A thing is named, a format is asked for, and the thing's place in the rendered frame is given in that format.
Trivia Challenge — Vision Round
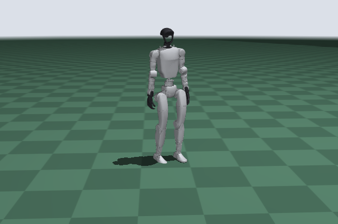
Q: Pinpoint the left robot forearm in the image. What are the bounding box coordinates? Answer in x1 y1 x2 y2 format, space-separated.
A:
180 73 189 91

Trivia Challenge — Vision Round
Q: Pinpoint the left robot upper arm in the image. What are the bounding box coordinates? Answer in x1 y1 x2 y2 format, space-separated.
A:
178 48 187 74

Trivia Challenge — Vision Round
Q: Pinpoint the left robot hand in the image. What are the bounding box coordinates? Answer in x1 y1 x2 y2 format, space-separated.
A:
184 87 190 105

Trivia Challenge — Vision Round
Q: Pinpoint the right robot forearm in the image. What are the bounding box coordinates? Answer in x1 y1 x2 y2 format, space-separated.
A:
147 71 155 95

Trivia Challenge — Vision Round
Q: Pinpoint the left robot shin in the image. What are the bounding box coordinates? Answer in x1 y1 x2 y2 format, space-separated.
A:
174 124 184 154

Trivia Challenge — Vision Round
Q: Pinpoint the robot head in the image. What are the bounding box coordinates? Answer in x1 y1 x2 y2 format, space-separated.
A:
160 28 174 49

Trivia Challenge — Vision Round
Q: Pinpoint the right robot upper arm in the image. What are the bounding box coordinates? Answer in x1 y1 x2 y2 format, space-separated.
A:
149 50 159 77

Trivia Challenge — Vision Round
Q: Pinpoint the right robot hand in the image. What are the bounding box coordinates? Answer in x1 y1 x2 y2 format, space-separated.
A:
147 91 155 109

